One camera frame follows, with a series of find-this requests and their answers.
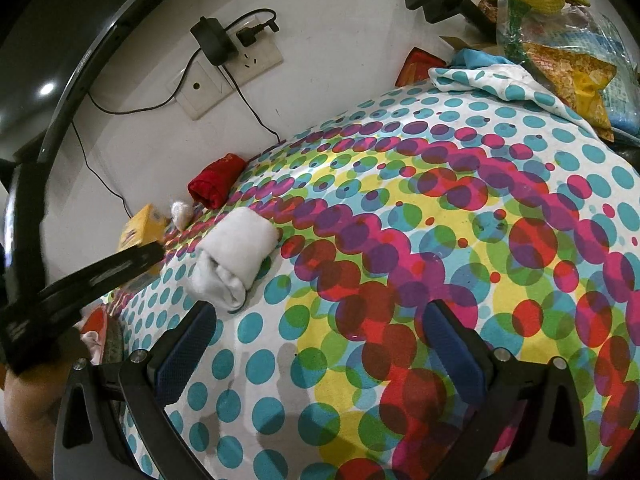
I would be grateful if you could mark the yellow box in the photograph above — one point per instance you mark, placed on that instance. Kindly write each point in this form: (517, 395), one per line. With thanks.
(142, 227)

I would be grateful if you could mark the light blue cloth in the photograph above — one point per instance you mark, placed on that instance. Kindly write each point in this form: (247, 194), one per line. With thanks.
(480, 58)

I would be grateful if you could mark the person's left forearm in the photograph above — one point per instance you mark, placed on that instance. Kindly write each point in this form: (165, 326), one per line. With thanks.
(25, 402)

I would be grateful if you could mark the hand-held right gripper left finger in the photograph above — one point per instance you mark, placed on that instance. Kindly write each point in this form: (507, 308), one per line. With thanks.
(185, 355)

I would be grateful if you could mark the red cloth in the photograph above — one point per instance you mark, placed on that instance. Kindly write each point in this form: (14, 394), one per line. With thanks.
(215, 180)

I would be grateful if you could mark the polka dot tablecloth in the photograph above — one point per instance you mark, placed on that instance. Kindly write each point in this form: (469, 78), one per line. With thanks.
(425, 240)

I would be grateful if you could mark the white wall plate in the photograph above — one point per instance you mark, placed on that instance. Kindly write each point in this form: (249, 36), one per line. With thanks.
(202, 90)

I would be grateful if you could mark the black television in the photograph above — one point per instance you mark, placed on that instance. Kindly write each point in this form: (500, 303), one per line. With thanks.
(50, 35)

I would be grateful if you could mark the white sock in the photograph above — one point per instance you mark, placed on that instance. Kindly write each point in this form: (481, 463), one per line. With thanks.
(235, 255)

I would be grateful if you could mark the clear plastic bag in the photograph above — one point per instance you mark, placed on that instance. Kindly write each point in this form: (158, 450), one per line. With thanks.
(590, 35)

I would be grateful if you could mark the black plug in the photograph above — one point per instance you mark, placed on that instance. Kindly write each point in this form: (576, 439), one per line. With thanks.
(252, 35)

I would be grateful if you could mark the small white object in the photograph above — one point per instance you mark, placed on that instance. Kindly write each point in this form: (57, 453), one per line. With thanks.
(181, 212)

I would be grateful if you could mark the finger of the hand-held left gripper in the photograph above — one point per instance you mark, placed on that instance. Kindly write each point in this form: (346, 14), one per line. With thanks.
(115, 266)

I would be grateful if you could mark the black power adapter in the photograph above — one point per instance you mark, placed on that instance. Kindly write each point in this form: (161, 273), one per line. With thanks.
(212, 42)

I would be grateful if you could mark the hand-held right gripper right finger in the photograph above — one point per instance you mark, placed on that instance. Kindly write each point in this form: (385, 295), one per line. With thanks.
(455, 355)

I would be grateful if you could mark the white wall socket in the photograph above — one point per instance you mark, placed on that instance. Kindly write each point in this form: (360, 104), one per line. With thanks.
(257, 60)

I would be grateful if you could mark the red orange packet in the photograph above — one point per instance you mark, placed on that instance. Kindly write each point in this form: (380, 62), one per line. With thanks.
(417, 67)

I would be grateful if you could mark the red round tray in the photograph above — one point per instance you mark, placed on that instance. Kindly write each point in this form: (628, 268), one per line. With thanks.
(97, 325)

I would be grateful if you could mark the yellow snack packet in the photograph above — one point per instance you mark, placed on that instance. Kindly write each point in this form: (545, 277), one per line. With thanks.
(575, 80)

